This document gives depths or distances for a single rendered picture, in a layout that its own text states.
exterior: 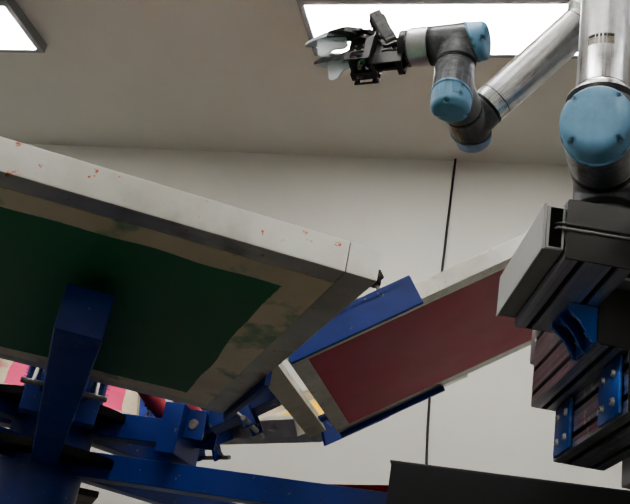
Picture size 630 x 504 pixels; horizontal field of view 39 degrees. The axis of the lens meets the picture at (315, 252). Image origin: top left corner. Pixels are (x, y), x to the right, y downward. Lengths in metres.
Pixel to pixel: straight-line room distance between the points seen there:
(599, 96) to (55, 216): 0.90
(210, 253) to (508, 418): 3.24
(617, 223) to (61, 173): 0.71
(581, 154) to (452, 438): 2.76
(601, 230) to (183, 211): 0.57
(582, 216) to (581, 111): 0.32
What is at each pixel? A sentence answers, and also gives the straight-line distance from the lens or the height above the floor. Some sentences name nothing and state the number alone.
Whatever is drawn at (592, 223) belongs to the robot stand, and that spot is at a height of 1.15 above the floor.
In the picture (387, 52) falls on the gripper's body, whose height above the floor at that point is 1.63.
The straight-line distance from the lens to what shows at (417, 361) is 2.16.
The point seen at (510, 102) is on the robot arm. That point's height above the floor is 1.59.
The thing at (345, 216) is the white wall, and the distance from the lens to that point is 4.62.
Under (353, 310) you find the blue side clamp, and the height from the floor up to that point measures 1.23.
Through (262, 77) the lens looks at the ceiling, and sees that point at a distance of 4.33.
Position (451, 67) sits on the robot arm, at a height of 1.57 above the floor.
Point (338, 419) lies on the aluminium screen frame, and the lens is 2.30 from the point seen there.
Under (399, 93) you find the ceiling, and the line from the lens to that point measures 4.25.
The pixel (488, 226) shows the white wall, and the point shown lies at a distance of 4.51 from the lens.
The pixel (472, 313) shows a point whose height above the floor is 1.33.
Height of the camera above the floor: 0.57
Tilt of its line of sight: 24 degrees up
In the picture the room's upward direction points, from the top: 11 degrees clockwise
